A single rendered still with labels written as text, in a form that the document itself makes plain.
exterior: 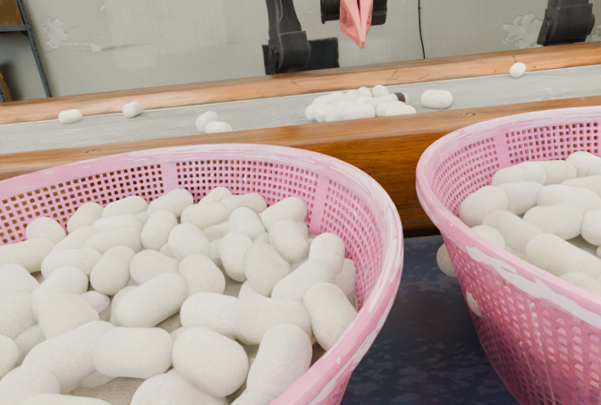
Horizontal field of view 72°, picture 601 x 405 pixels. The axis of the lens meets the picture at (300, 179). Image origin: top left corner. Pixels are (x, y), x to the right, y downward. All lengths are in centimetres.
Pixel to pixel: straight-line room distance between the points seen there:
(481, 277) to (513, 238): 5
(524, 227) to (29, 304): 23
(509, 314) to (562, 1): 92
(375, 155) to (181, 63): 243
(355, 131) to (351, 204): 11
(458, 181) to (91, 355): 22
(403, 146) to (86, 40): 269
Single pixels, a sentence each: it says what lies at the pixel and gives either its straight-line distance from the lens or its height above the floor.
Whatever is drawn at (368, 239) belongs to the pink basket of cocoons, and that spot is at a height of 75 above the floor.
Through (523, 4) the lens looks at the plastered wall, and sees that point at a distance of 280.
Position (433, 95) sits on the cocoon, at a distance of 49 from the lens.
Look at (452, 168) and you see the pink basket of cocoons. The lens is 27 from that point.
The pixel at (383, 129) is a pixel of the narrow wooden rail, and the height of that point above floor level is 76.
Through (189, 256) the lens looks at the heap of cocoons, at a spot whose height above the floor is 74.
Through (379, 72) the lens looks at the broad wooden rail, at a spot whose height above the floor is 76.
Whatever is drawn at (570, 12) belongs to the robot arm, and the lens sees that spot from 106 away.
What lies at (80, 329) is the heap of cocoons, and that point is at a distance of 19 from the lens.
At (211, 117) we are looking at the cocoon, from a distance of 48.
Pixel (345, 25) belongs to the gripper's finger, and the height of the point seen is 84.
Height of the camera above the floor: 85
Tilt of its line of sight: 21 degrees down
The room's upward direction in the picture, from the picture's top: 6 degrees counter-clockwise
